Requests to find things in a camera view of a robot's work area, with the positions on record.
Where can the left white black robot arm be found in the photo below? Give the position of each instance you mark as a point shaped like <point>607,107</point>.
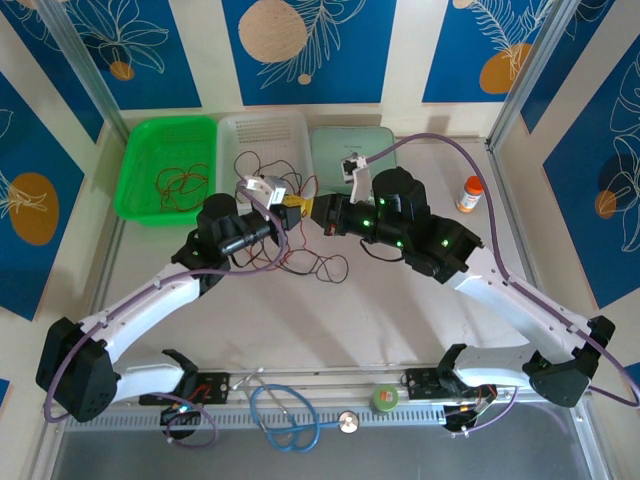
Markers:
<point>150,300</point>

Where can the mint green zip pouch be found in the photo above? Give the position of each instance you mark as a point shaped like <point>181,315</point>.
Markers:
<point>330,150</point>

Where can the orange pill bottle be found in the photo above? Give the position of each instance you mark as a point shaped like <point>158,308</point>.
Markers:
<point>471,196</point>

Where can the white plastic basket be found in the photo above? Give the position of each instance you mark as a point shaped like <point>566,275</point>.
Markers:
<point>265,135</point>

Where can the green plastic basket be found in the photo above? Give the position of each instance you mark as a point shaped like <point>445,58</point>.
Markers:
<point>150,165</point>

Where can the blue stethoscope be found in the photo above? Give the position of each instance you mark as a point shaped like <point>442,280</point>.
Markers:
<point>348,421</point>

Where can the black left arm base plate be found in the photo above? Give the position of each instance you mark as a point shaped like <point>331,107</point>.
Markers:
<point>217,390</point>

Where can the aluminium table edge rail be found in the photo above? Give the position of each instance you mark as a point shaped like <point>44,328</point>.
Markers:
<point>325,380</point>

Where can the aluminium frame post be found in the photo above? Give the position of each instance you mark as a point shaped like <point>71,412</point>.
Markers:
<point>82,65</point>
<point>522,70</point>

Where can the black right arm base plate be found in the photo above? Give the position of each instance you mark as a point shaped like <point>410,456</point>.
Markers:
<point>420,384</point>

